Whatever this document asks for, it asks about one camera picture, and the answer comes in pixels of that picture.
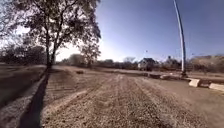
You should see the house with dark roof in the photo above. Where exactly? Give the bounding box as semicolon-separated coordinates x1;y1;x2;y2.
137;57;158;71

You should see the brown gravel dirt ground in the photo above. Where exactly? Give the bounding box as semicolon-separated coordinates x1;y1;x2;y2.
19;64;224;128

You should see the pale concrete block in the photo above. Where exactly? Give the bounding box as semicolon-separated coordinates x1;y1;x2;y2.
159;73;172;81
188;78;203;89
208;82;224;93

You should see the large dark tree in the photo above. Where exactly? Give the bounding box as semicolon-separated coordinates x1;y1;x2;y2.
0;0;103;70

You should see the tall pale pole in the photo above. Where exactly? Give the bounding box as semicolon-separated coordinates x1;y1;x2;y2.
172;0;188;78

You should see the distant row of trees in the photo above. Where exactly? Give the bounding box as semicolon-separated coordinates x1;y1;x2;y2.
61;53;224;74

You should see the dark group of trees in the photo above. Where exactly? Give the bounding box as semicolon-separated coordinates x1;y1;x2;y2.
0;44;48;66

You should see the dark asphalt road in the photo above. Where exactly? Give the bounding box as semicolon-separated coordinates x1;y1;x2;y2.
0;64;47;109

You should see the pale kerb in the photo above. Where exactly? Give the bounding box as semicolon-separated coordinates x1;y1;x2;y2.
0;71;48;128

